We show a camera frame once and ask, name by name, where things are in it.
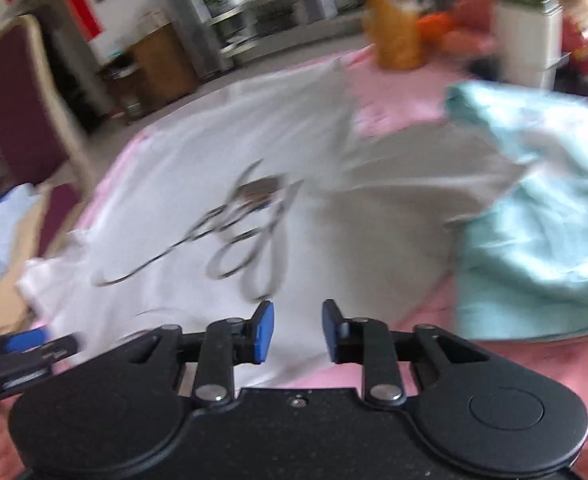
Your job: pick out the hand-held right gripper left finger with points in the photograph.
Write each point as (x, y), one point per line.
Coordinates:
(264, 332)

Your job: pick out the white media console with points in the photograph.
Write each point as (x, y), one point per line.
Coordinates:
(284, 15)

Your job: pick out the orange juice bottle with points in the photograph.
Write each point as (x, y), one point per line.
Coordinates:
(394, 35)

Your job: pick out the maroon padded chair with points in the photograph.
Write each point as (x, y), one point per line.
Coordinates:
(13, 110)

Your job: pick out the red apple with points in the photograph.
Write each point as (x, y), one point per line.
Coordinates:
(474, 10)

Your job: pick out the red wall banner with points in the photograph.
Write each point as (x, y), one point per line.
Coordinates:
(78, 0)

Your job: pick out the red-orange fruit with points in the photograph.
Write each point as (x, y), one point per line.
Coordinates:
(466, 41)

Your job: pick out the pink tablecloth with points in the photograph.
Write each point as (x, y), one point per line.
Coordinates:
(399, 95)

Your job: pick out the white printed t-shirt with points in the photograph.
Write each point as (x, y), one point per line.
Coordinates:
(173, 185)

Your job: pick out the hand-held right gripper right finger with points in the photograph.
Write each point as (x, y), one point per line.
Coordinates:
(330, 332)

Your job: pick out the small orange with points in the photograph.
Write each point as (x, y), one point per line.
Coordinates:
(436, 27)

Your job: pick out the wooden cabinet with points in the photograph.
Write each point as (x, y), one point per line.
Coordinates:
(158, 70)

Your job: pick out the pink dragon fruit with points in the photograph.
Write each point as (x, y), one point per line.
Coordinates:
(581, 47)

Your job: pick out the grey tower speaker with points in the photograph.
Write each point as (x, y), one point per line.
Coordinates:
(198, 25)

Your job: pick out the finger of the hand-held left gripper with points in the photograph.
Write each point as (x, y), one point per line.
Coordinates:
(13, 377)
(26, 342)

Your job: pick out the teal cloth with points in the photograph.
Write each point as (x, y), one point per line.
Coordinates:
(534, 240)

